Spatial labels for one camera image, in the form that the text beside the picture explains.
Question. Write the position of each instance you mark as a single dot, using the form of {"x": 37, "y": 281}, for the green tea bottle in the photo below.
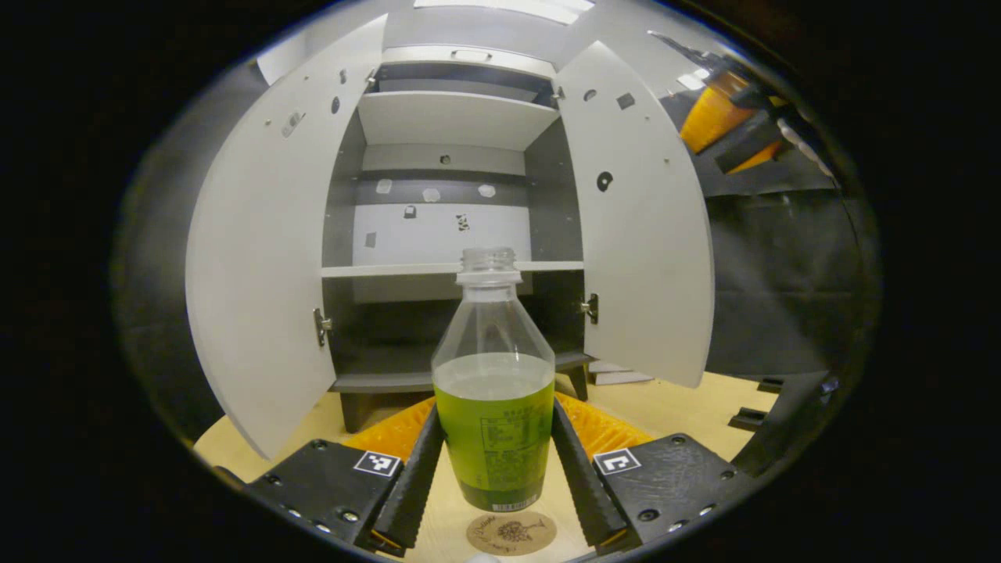
{"x": 493, "y": 422}

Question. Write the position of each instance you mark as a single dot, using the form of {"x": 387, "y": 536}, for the large ceiling light panel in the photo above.
{"x": 508, "y": 8}

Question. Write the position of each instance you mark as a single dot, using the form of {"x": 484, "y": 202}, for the round brown coaster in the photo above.
{"x": 512, "y": 533}

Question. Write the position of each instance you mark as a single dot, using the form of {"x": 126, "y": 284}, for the white cabinet drawer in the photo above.
{"x": 422, "y": 59}

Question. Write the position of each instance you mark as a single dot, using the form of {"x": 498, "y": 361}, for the stack of books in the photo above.
{"x": 618, "y": 374}

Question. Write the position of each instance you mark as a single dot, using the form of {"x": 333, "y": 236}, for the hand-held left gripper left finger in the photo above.
{"x": 414, "y": 493}

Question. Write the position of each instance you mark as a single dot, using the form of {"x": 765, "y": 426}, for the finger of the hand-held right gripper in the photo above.
{"x": 751, "y": 148}
{"x": 715, "y": 109}

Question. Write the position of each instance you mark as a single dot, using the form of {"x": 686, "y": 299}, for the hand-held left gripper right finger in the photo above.
{"x": 583, "y": 493}

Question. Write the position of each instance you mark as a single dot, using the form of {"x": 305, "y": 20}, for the cabinet door with headphone sticker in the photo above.
{"x": 641, "y": 258}

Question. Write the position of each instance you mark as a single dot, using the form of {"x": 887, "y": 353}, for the black angled bar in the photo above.
{"x": 782, "y": 430}

